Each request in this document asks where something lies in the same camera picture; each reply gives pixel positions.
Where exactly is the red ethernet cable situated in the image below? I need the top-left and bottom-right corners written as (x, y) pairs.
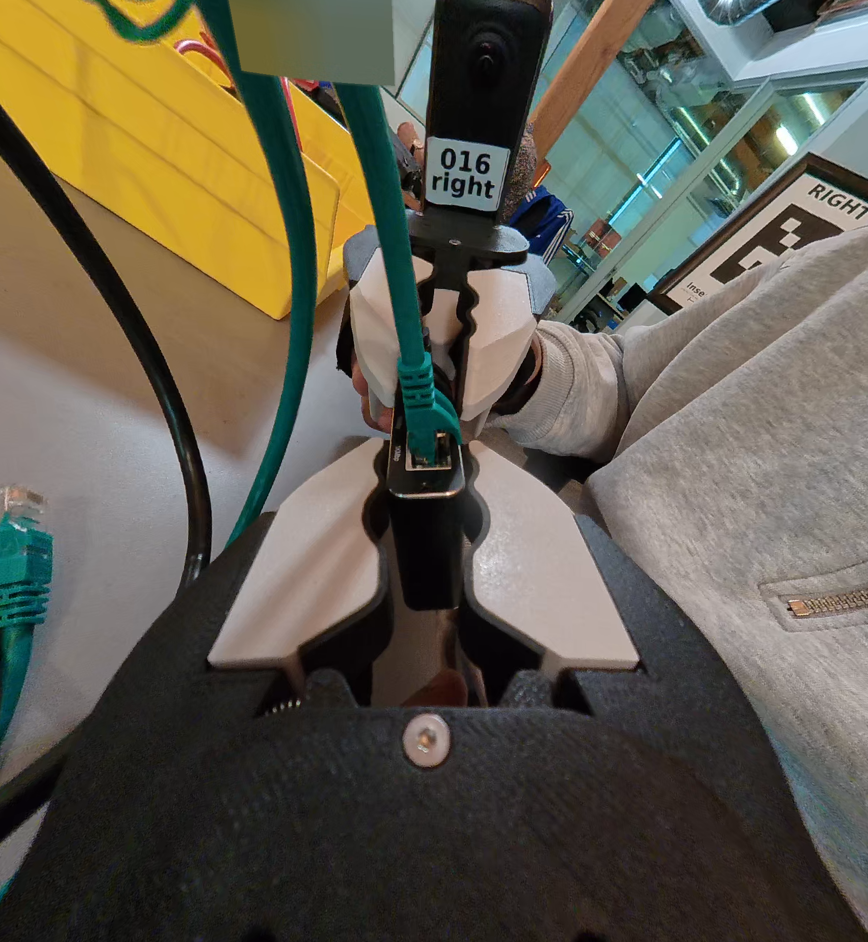
top-left (175, 40), bottom-right (313, 159)

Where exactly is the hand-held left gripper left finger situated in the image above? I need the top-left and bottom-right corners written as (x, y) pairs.
top-left (207, 436), bottom-right (395, 672)

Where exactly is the person's left hand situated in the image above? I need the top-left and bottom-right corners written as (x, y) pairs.
top-left (412, 668), bottom-right (472, 709)

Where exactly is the black ethernet adapter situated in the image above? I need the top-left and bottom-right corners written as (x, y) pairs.
top-left (386, 416), bottom-right (473, 613)

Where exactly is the person's right forearm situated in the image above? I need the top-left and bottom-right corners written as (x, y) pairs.
top-left (487, 209), bottom-right (868, 487)

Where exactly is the blue striped jacket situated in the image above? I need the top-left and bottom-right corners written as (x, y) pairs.
top-left (511, 187), bottom-right (576, 263)

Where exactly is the yellow plastic bin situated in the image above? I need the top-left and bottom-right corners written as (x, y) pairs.
top-left (0, 0), bottom-right (376, 321)

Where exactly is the green ethernet cable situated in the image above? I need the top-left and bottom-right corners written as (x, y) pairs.
top-left (0, 0), bottom-right (466, 942)

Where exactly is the framed black-white marker sign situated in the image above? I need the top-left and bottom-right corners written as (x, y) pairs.
top-left (646, 151), bottom-right (868, 319)

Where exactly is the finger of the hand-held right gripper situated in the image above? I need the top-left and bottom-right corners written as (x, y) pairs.
top-left (343, 224), bottom-right (436, 417)
top-left (461, 261), bottom-right (557, 424)

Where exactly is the person's right hand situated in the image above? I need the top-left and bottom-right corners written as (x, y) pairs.
top-left (350, 357), bottom-right (398, 435)

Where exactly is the person's grey hoodie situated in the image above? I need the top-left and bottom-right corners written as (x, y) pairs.
top-left (584, 309), bottom-right (868, 942)

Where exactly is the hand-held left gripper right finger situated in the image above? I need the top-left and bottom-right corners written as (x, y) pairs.
top-left (463, 440), bottom-right (641, 674)

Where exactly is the black ethernet cable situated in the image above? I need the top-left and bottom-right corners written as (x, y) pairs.
top-left (0, 59), bottom-right (212, 873)

